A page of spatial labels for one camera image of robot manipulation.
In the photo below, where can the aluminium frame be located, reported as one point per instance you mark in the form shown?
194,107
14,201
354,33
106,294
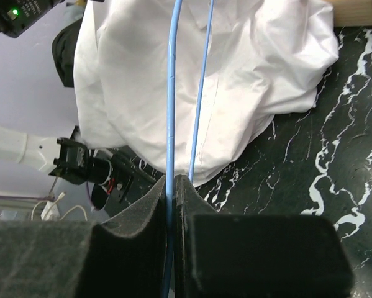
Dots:
15,207

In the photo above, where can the white shirt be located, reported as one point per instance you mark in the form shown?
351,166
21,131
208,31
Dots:
238,64

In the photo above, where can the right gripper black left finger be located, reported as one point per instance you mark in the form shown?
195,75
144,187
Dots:
123,257

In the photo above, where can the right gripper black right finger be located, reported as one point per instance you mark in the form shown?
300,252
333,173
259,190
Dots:
233,255

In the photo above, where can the black garment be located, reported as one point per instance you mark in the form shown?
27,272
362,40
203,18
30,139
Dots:
63,52

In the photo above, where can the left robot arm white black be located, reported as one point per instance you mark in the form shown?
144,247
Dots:
61,157

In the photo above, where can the wooden clothes rack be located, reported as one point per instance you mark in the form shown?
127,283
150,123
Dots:
352,13

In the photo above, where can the blue wire hanger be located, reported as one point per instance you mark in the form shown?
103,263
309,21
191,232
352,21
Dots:
170,131

